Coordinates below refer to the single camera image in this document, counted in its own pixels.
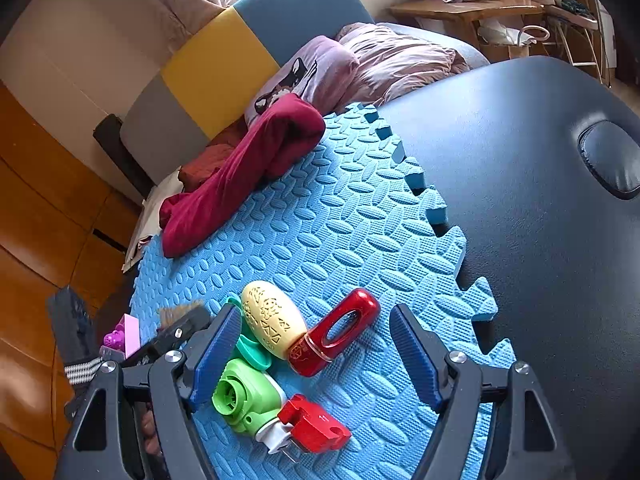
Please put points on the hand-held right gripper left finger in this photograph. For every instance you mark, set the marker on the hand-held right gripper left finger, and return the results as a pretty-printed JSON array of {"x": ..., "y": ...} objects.
[{"x": 215, "y": 355}]

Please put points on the yellow egg-shaped toy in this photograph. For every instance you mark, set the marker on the yellow egg-shaped toy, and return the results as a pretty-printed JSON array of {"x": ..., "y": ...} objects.
[{"x": 272, "y": 320}]

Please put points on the white cloth bag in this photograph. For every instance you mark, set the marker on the white cloth bag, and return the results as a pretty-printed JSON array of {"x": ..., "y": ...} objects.
[{"x": 147, "y": 230}]

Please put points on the pink duvet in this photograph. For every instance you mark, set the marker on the pink duvet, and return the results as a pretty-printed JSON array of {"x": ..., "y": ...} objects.
[{"x": 400, "y": 60}]

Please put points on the dark red cushion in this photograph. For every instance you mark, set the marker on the dark red cushion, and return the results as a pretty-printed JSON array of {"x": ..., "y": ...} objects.
[{"x": 210, "y": 160}]

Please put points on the purple plastic toy cup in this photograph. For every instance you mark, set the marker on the purple plastic toy cup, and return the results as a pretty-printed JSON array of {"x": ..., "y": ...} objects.
[{"x": 114, "y": 340}]

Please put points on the green white plug toy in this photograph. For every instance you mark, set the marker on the green white plug toy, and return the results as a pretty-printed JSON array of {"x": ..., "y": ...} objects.
[{"x": 245, "y": 395}]

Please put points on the maroon folded cloth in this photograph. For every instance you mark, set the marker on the maroon folded cloth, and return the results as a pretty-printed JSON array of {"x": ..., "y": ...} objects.
[{"x": 240, "y": 175}]

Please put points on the wooden wardrobe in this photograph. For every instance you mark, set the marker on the wooden wardrobe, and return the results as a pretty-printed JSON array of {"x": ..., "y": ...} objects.
[{"x": 40, "y": 235}]

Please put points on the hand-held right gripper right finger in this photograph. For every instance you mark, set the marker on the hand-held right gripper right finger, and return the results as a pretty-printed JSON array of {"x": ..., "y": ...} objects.
[{"x": 415, "y": 355}]

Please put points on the metal folding rack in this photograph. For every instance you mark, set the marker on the metal folding rack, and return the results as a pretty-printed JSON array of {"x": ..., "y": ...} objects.
[{"x": 575, "y": 15}]

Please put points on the white paper bag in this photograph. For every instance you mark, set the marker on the white paper bag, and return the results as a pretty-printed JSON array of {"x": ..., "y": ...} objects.
[{"x": 505, "y": 37}]

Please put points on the cat print pillow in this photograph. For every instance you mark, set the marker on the cat print pillow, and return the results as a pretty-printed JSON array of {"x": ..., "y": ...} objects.
[{"x": 310, "y": 70}]

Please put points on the black rolled yoga mat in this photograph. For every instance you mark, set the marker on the black rolled yoga mat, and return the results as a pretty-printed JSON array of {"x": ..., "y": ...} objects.
[{"x": 115, "y": 147}]

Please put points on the red plastic block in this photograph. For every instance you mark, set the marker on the red plastic block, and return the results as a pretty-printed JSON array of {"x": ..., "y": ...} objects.
[{"x": 312, "y": 422}]

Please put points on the wooden side table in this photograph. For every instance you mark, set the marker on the wooden side table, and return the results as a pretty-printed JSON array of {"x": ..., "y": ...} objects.
[{"x": 465, "y": 12}]

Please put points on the grey yellow blue headboard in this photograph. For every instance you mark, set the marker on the grey yellow blue headboard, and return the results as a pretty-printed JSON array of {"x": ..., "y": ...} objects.
[{"x": 215, "y": 60}]

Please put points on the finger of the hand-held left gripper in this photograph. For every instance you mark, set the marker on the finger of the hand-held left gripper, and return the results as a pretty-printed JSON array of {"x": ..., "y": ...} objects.
[{"x": 175, "y": 332}]

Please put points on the blue foam puzzle mat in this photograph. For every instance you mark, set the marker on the blue foam puzzle mat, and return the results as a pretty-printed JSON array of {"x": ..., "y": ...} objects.
[{"x": 325, "y": 235}]

